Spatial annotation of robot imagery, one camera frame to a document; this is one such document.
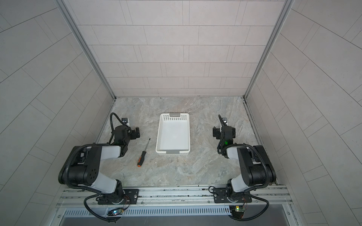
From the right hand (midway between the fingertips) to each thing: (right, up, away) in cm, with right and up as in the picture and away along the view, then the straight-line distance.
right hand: (223, 125), depth 95 cm
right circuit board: (0, -39, -27) cm, 47 cm away
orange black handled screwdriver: (-51, -18, -13) cm, 56 cm away
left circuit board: (-58, -37, -30) cm, 75 cm away
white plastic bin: (-34, -7, -1) cm, 35 cm away
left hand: (-61, 0, 0) cm, 61 cm away
